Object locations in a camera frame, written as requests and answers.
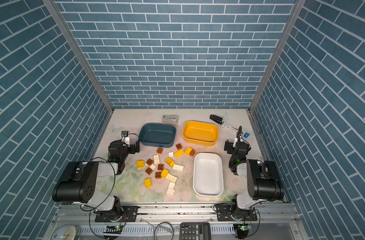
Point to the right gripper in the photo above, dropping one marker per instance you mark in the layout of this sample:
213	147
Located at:
238	145

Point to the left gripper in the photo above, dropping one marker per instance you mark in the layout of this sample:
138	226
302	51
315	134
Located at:
134	147

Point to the yellow square lego brick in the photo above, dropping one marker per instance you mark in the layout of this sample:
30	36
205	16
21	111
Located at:
140	164

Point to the cream 2x4 lego brick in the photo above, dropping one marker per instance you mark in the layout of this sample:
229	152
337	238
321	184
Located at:
156	159

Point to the yellow lego brick front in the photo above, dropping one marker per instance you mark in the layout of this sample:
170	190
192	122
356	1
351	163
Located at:
148	183

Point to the brown upturned lego brick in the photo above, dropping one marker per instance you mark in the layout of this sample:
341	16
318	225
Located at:
178	146

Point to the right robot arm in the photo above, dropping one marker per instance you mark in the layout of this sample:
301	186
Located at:
263	184

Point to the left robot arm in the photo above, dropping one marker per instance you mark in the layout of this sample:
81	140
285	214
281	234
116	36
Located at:
77	184

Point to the yellow plastic bin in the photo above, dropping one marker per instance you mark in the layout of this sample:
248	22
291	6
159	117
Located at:
200	133

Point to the black stapler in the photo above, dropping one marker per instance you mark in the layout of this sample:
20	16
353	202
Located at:
216	119

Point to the dark teal plastic bin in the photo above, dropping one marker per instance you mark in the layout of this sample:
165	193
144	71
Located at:
157	135

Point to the yellow curved lego brick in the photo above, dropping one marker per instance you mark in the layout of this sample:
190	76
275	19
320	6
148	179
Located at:
170	162

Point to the yellow brown stacked lego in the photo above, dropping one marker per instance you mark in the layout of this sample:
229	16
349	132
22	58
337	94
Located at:
190	152

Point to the white plastic bin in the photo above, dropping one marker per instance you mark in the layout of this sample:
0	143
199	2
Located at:
208	175

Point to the yellow lego brick centre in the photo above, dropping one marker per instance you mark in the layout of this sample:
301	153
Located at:
164	173

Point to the yellow 2x4 lego brick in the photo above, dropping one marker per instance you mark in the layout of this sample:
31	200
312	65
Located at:
179	153

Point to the grey tape dispenser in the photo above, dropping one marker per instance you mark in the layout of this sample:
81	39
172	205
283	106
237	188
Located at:
170	119

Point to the white 2x4 lego brick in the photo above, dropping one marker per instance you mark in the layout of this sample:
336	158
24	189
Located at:
178	167

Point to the cream lego brick front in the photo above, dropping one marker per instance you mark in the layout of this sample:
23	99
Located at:
170	190

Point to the black calculator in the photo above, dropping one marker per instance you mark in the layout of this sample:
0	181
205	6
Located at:
195	231

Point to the white round clock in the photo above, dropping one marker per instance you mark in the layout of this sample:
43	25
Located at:
66	232

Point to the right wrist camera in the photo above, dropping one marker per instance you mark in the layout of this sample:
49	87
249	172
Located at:
239	136

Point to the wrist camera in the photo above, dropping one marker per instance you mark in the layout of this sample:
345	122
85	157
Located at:
125	136
239	136

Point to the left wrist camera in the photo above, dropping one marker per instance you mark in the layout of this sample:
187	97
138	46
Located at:
125	136

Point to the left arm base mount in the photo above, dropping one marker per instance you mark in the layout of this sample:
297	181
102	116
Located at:
122	214

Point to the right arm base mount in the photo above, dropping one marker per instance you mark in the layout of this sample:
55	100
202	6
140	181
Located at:
227	213

